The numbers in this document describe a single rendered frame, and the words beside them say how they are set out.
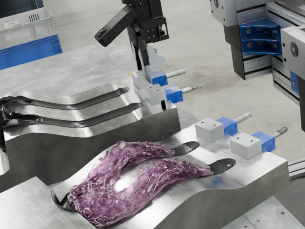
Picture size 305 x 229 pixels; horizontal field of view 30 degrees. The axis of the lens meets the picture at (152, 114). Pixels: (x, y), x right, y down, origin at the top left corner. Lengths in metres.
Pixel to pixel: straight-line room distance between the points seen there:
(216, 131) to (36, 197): 0.39
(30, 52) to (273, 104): 2.09
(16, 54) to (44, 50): 0.22
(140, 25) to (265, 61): 0.54
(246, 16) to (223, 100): 1.68
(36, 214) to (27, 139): 0.27
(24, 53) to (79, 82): 2.77
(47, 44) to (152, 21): 3.22
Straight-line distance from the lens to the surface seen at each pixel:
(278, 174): 1.06
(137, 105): 1.30
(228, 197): 0.99
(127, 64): 1.81
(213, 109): 3.23
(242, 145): 1.08
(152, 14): 1.34
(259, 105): 3.21
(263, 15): 1.70
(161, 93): 1.27
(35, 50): 4.51
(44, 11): 4.83
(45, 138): 1.20
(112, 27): 1.31
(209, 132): 1.15
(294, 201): 2.06
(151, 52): 1.34
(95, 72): 1.81
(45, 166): 1.23
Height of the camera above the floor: 1.42
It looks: 26 degrees down
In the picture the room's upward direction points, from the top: 12 degrees counter-clockwise
